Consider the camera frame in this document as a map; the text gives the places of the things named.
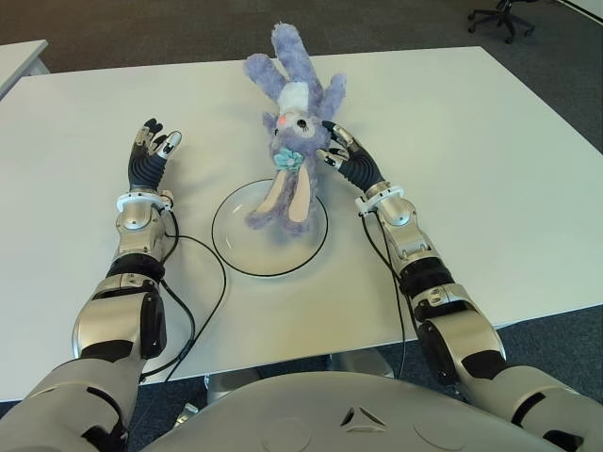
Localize black office chair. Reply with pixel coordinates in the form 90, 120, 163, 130
467, 0, 536, 44

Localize thin black looping cable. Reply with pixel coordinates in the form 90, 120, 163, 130
164, 233, 228, 382

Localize purple plush bunny doll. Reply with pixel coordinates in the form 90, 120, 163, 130
243, 23, 349, 245

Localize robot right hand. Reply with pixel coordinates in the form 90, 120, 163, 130
316, 121, 385, 193

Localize long black right arm cable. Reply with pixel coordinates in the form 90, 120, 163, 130
359, 211, 407, 380

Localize silver robot torso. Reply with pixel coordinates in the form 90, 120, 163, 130
140, 369, 562, 452

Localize white neighbouring desk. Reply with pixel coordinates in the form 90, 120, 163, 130
0, 40, 50, 101

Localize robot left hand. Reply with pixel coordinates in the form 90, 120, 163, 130
127, 118, 184, 194

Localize white plate black rim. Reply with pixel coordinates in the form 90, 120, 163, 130
211, 178, 330, 278

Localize white table leg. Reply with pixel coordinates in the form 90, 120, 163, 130
204, 366, 265, 406
329, 347, 395, 380

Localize metal bracket under table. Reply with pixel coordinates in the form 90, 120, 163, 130
175, 401, 203, 426

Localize short black right wrist cable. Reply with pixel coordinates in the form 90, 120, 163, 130
375, 214, 401, 283

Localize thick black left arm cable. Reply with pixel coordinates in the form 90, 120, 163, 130
140, 277, 197, 378

